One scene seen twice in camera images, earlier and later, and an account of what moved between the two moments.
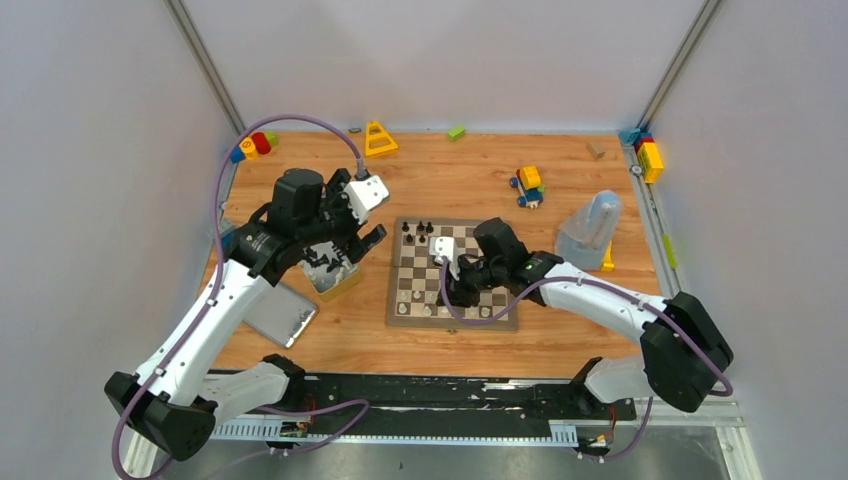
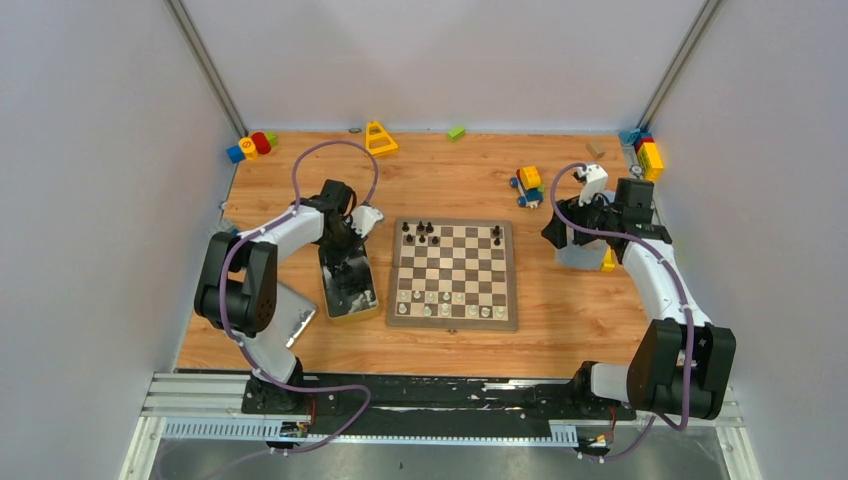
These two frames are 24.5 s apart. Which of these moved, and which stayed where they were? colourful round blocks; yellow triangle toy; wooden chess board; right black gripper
Moved: right black gripper
Stayed: colourful round blocks; wooden chess board; yellow triangle toy
